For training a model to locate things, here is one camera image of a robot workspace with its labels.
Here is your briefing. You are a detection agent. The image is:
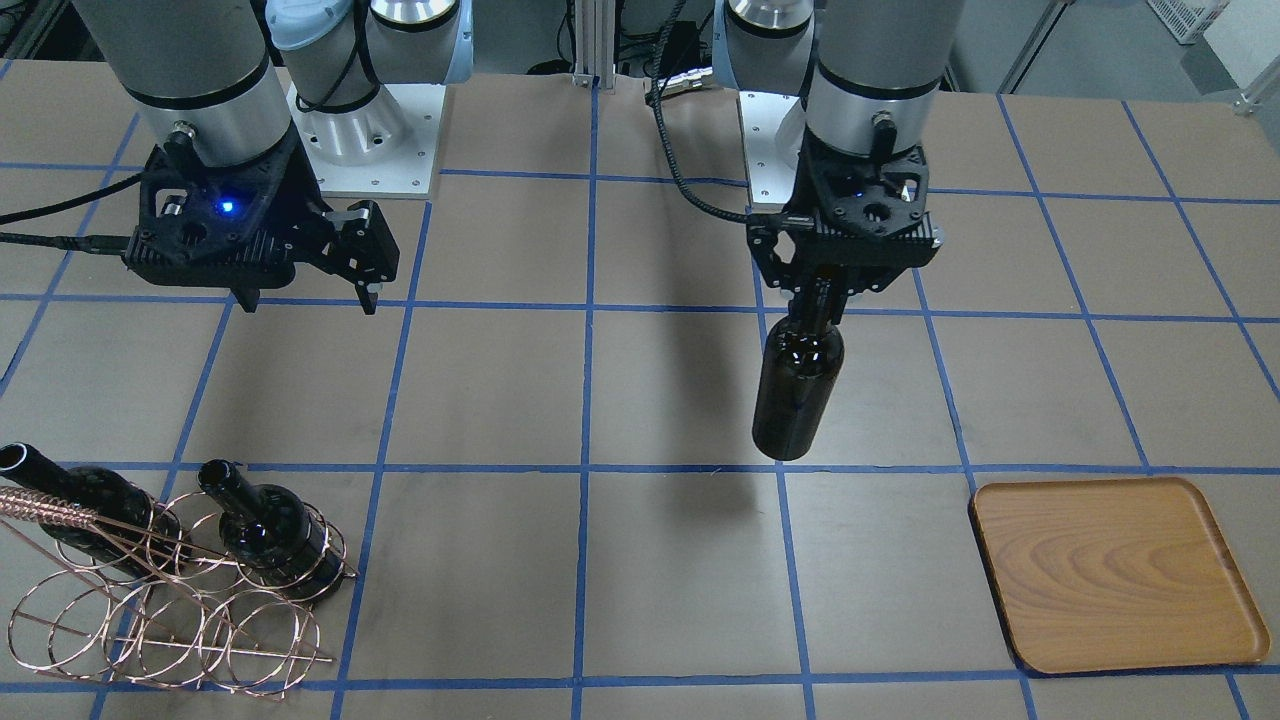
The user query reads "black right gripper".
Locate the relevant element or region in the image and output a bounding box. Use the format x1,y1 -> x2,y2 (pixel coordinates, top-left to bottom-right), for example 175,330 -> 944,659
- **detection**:
122,126 -> 401,316

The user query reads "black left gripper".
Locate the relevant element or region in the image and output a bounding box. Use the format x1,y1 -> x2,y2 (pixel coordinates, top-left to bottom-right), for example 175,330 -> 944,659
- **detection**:
746,140 -> 943,295

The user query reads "dark wine bottle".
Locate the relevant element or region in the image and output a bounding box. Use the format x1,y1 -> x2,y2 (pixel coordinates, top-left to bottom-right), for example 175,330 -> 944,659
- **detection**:
0,442 -> 180,582
751,266 -> 846,461
198,459 -> 344,601

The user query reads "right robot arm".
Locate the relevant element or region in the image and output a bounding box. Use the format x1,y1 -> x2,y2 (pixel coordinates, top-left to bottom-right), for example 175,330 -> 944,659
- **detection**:
74,1 -> 474,314

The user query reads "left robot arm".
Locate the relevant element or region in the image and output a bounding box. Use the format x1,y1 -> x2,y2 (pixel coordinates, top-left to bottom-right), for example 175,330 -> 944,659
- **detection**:
716,1 -> 964,299

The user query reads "wooden tray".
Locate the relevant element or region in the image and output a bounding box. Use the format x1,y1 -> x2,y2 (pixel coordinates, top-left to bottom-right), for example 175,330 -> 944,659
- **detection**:
970,477 -> 1272,675

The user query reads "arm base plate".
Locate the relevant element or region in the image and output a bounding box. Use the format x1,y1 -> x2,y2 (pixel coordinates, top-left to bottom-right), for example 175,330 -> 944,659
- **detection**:
739,92 -> 805,213
287,85 -> 447,200

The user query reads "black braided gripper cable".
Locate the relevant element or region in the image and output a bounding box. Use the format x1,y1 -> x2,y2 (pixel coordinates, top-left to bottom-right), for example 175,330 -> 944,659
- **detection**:
648,0 -> 801,231

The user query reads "aluminium frame post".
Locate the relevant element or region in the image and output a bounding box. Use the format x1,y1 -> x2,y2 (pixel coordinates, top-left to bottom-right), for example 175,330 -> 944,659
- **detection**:
570,0 -> 621,94

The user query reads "copper wire bottle basket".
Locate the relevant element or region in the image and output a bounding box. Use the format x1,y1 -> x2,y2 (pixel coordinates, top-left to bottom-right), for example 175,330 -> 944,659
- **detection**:
3,487 -> 334,702

